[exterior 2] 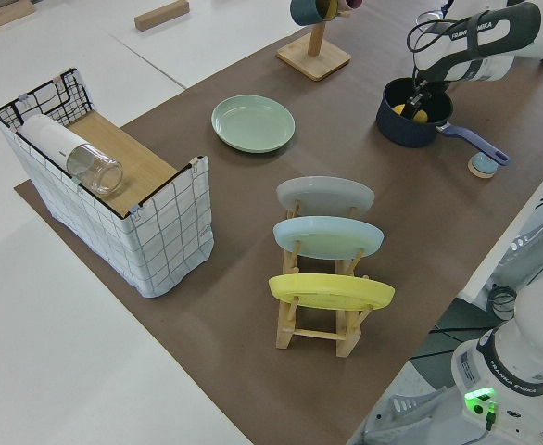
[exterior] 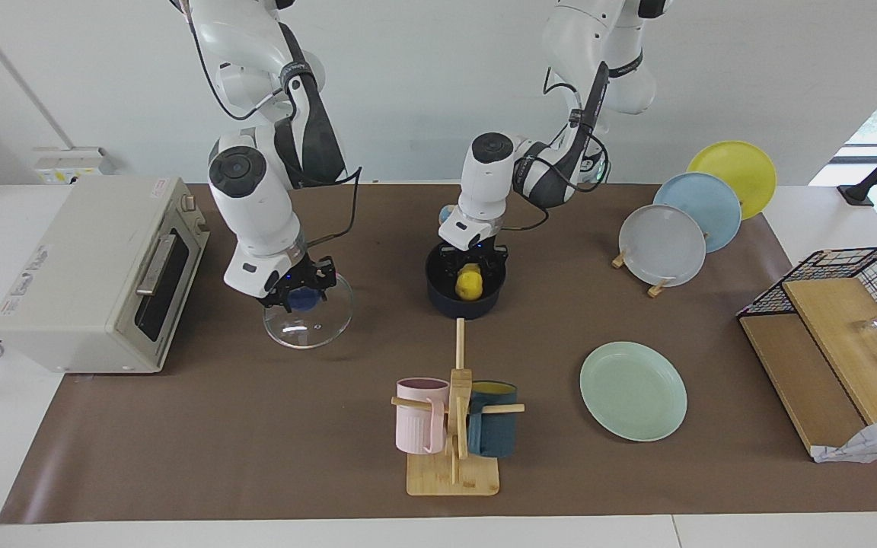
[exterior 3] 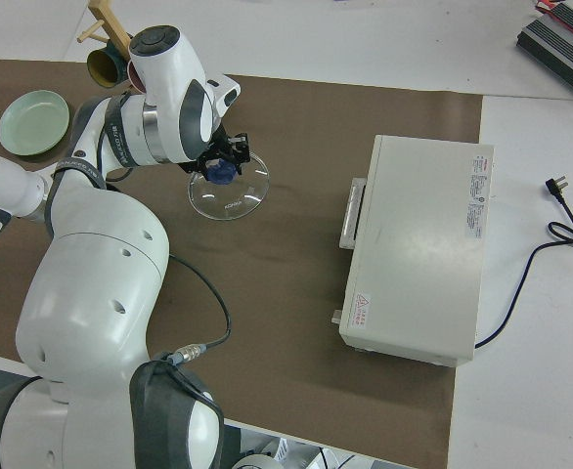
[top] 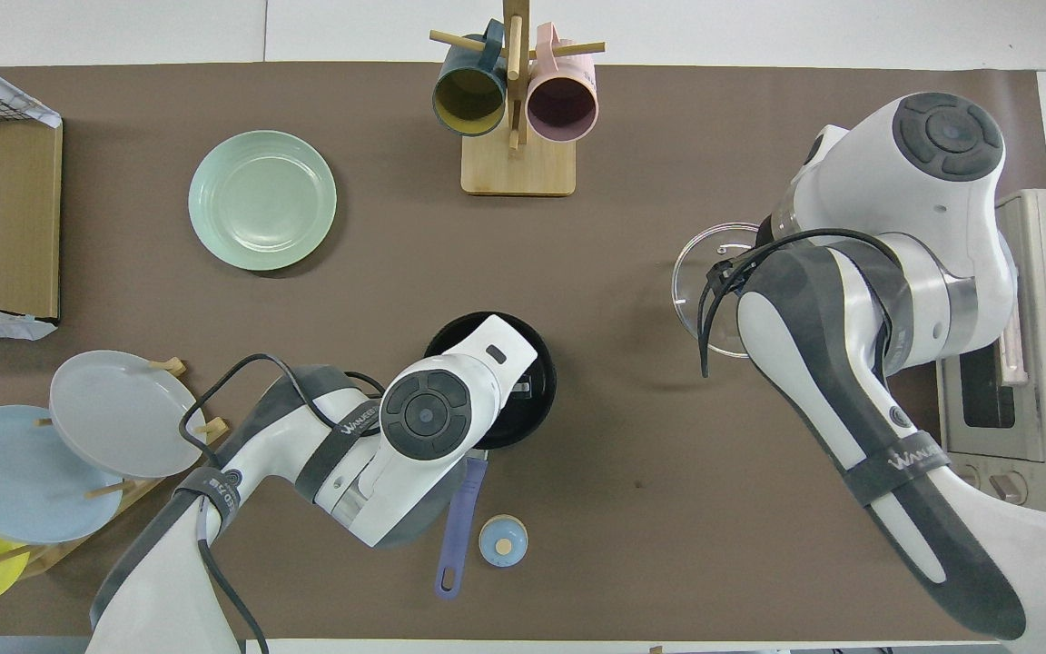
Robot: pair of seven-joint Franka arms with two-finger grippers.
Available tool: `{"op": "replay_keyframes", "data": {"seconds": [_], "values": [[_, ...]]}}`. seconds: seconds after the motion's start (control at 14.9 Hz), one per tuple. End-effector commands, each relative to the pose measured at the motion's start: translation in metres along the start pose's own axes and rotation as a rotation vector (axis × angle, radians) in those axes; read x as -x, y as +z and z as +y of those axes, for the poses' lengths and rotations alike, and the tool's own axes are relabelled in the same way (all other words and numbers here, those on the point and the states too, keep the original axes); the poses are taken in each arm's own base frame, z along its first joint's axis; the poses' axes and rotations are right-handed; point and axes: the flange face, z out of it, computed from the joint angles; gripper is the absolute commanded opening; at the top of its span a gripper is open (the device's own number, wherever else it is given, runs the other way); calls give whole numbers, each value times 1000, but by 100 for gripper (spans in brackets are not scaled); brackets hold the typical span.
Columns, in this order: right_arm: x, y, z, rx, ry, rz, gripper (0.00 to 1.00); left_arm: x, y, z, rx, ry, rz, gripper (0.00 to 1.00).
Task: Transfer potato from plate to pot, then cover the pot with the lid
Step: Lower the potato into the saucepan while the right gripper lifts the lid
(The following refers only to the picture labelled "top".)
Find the grey plate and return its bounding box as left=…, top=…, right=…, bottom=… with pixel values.
left=49, top=350, right=208, bottom=480

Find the small blue round timer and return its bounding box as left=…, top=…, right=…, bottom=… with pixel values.
left=479, top=515, right=529, bottom=569

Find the green plate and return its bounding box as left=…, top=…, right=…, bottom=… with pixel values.
left=188, top=130, right=338, bottom=272

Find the dark pot with purple handle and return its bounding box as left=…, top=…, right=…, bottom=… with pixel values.
left=423, top=312, right=558, bottom=600

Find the wooden plate rack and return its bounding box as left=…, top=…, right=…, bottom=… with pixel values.
left=0, top=357, right=230, bottom=582

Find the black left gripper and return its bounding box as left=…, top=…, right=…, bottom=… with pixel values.
left=505, top=362, right=542, bottom=410

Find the wooden mug tree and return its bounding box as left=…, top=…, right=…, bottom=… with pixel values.
left=429, top=0, right=606, bottom=197

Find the glass lid with blue knob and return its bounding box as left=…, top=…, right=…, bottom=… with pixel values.
left=672, top=223, right=765, bottom=358

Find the black wire basket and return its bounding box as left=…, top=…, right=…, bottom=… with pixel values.
left=0, top=77, right=59, bottom=125

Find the brown table mat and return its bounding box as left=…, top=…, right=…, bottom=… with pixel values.
left=0, top=62, right=1046, bottom=641

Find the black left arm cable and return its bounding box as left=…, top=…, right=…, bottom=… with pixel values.
left=178, top=352, right=388, bottom=654

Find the light blue plate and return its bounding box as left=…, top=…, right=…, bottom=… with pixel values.
left=0, top=405, right=124, bottom=545

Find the dark teal mug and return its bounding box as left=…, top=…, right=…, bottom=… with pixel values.
left=432, top=20, right=508, bottom=137

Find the pink mug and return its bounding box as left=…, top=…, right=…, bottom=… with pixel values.
left=526, top=23, right=598, bottom=144

